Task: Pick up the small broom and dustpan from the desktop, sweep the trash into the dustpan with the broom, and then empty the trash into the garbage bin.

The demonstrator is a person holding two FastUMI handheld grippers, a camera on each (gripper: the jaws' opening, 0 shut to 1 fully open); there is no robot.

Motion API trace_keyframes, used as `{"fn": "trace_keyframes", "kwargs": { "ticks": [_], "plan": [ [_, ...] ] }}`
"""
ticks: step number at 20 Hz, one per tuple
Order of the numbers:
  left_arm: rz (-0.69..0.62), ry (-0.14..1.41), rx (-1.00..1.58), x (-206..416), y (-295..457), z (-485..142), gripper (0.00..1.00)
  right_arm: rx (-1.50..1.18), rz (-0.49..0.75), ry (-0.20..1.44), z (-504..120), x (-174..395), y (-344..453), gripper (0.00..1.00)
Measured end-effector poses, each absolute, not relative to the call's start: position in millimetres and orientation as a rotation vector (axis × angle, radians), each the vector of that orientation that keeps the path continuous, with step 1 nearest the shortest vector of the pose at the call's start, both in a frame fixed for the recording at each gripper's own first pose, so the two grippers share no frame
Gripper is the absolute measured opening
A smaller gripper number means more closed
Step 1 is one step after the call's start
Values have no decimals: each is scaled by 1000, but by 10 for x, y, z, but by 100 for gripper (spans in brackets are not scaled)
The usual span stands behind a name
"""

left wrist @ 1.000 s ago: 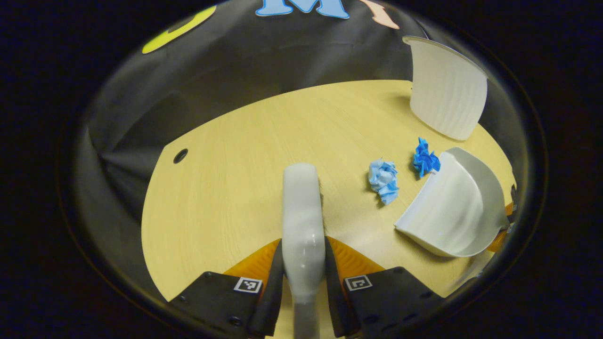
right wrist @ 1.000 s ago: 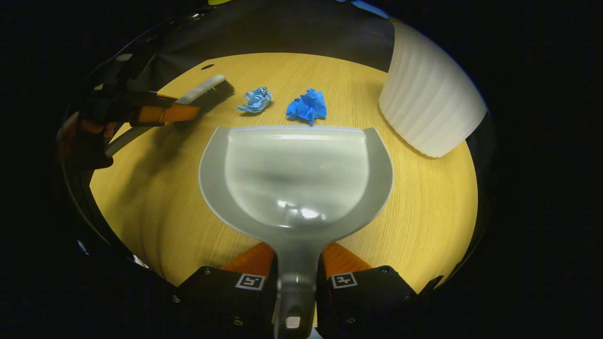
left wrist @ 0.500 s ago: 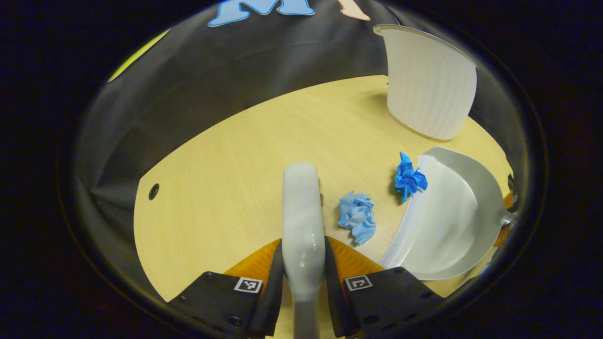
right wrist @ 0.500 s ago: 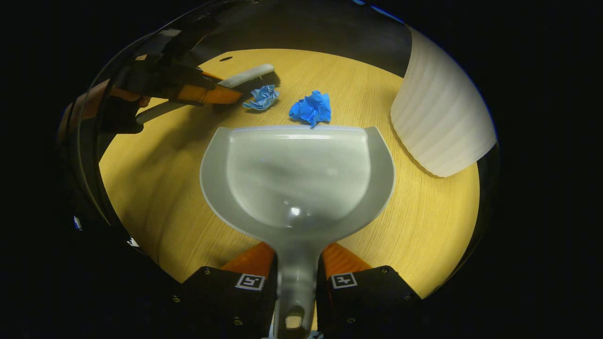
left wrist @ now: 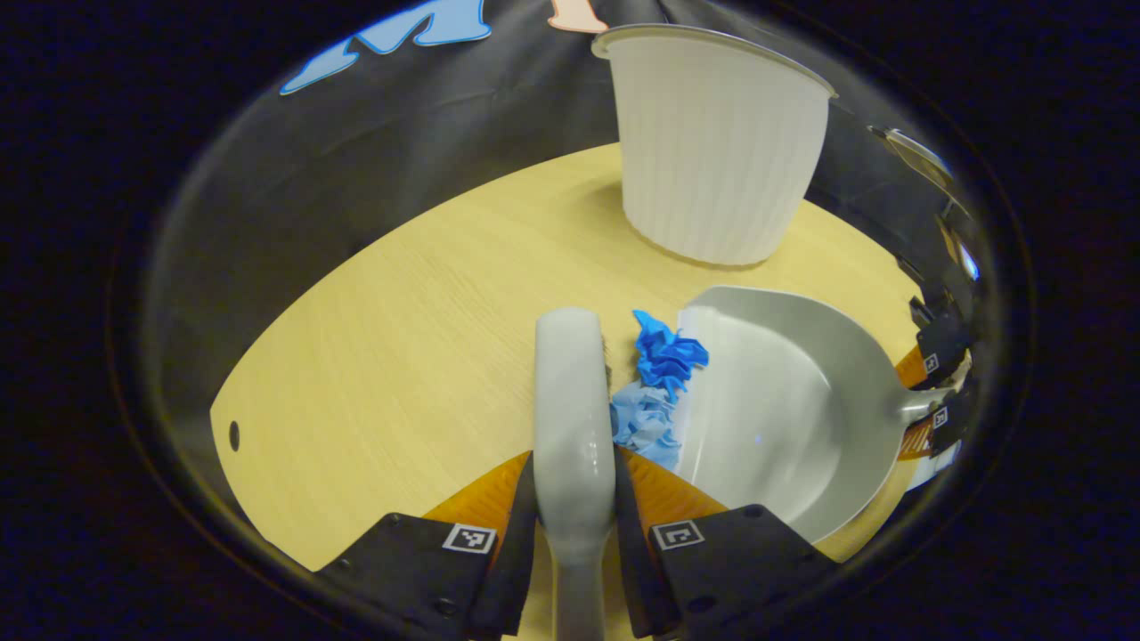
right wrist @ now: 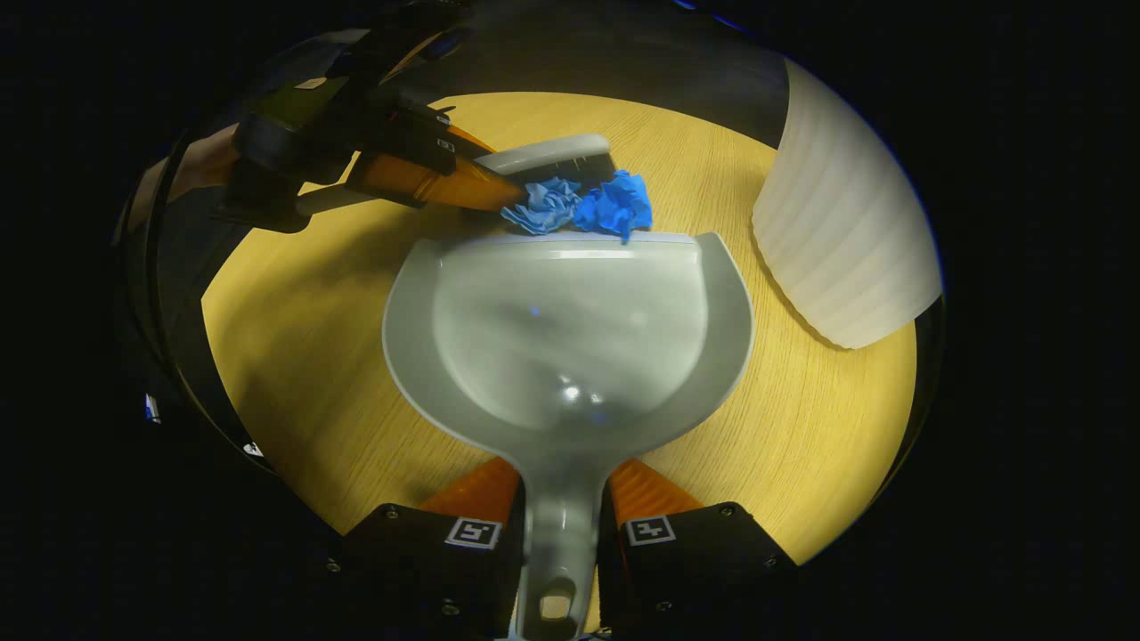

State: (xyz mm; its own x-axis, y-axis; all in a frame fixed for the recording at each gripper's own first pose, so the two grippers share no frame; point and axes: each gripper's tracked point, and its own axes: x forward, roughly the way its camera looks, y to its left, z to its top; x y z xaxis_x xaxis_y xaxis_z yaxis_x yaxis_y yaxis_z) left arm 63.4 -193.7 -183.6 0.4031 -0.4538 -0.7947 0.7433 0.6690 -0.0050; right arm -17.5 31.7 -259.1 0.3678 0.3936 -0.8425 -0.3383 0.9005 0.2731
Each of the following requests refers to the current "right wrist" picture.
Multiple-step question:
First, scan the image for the small white broom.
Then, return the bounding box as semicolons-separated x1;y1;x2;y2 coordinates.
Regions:
294;134;617;217

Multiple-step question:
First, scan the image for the wooden desktop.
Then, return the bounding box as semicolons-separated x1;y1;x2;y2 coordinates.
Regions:
200;92;918;566

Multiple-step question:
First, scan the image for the white ribbed garbage bin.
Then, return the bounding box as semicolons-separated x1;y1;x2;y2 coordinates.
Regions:
751;58;943;350

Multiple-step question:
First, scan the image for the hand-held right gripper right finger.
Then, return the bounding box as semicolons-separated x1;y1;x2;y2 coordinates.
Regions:
597;457;798;641

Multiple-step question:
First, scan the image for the light blue paper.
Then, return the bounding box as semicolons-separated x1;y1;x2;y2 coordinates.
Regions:
501;176;584;237

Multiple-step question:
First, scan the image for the black backdrop cloth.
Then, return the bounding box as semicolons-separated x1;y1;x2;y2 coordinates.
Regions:
427;18;789;148

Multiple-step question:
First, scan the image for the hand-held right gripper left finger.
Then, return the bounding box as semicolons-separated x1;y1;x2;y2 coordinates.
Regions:
322;457;528;641

